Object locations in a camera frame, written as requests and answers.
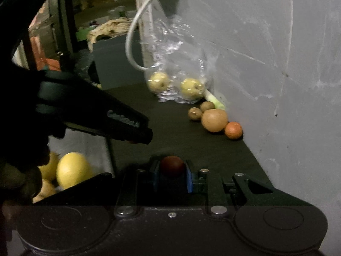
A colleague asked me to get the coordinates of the dark red plum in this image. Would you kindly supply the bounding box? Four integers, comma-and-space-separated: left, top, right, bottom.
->
161, 156, 184, 170

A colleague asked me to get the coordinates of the yellow lemon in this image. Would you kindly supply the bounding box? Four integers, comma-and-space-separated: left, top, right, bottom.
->
56, 152, 94, 190

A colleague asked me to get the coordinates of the brown round pear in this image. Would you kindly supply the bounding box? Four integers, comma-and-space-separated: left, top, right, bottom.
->
201, 109, 228, 133

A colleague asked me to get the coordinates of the small brown kiwi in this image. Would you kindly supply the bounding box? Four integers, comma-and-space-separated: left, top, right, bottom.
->
187, 107, 203, 120
200, 101, 216, 112

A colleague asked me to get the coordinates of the large tan pear front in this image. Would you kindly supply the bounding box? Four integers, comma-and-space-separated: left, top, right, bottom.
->
32, 179, 57, 203

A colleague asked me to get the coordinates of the white fruit container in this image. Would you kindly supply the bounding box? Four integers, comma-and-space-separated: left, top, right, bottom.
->
49, 129, 113, 192

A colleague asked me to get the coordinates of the dark grey box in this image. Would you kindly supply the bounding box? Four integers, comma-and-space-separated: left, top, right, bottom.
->
92, 35, 144, 90

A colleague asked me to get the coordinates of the green leek stalk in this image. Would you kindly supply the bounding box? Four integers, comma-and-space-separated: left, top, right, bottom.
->
204, 90, 225, 110

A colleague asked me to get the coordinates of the yellow apple in bag left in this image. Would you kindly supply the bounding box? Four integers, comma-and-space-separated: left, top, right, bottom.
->
147, 72, 170, 93

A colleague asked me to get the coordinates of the yellow apple in bag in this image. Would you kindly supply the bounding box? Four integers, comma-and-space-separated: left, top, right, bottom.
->
147, 72, 170, 93
180, 78, 205, 100

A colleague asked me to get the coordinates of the beige crumpled cloth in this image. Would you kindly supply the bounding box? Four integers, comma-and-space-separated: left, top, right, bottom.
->
87, 17, 132, 53

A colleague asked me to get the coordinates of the yellow apple in bag right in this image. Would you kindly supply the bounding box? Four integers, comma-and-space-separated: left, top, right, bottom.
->
180, 78, 205, 100

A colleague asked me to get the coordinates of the clear plastic bag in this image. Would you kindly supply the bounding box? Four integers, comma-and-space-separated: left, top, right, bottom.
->
144, 15, 217, 103

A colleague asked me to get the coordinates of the white cable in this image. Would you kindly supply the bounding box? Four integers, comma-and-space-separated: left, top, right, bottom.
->
125, 0, 153, 72

